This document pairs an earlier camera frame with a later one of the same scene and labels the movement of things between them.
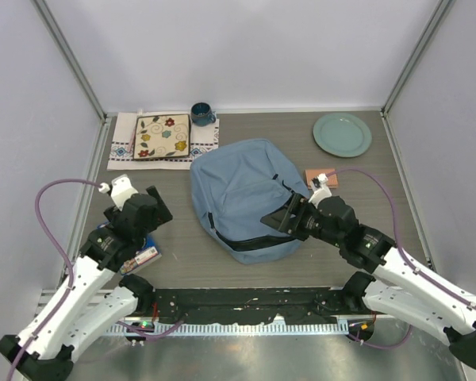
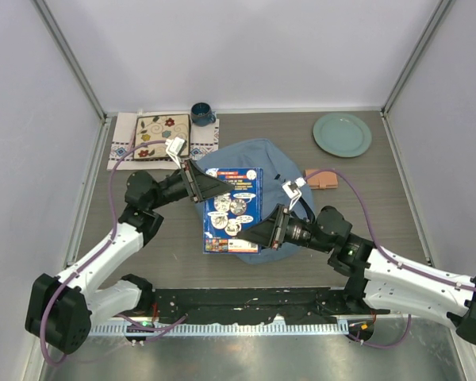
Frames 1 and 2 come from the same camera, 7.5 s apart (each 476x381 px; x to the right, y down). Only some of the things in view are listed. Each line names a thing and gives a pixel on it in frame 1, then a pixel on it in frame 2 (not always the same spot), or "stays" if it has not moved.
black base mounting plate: x=232 y=305 stays
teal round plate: x=343 y=135 stays
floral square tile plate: x=162 y=136 stays
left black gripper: x=162 y=214 → x=201 y=186
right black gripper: x=280 y=219 → x=265 y=232
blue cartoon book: x=149 y=252 → x=229 y=213
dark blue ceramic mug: x=201 y=114 stays
